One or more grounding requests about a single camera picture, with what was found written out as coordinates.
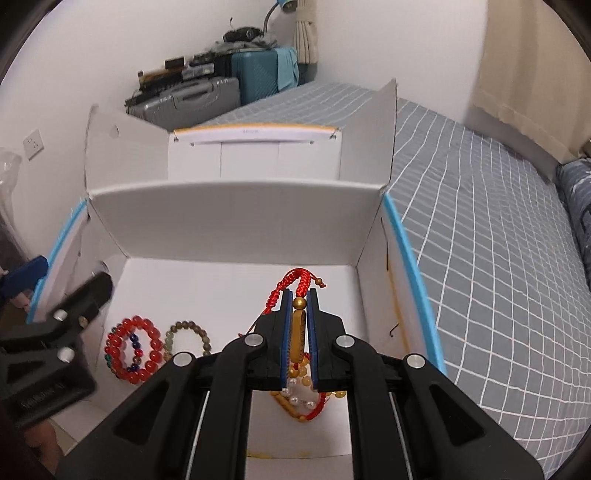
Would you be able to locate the white wall socket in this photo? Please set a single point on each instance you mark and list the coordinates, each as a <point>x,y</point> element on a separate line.
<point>33,145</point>

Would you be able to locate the narrow beige curtain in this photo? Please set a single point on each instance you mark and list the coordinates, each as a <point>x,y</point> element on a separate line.
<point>307,32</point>

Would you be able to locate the pile of black flat boxes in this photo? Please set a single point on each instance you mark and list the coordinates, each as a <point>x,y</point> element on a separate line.
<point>175,71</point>

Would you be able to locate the person's left forearm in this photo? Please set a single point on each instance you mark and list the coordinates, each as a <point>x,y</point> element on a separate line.
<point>44,445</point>

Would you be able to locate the teal cloth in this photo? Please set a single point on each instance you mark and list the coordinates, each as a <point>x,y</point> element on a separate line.
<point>287,67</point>

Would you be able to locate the teal hard suitcase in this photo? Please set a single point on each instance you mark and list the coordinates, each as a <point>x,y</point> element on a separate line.
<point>256,76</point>

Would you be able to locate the grey hard suitcase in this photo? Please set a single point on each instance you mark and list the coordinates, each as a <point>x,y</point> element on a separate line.
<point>198,99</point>

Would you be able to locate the grey checked bed sheet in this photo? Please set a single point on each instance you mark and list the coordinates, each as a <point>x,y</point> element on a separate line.
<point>485,254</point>

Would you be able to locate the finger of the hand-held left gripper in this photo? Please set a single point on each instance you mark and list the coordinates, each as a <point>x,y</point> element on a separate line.
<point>23,274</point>
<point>94,293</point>

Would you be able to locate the white cardboard box blue edges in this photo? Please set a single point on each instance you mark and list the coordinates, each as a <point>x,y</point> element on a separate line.
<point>231,286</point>

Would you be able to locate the wide beige curtain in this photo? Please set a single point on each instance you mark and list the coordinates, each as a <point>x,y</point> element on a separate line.
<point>531,60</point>

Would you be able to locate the blue desk lamp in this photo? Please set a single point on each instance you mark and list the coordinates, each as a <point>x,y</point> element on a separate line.
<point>279,9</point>

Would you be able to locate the dark blue pillow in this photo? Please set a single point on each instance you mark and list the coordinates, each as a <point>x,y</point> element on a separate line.
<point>577,212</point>

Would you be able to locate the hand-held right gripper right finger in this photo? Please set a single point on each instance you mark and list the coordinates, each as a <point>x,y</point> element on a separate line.
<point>310,341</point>

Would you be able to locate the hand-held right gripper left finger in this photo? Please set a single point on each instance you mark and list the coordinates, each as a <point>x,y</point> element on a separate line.
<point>287,332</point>

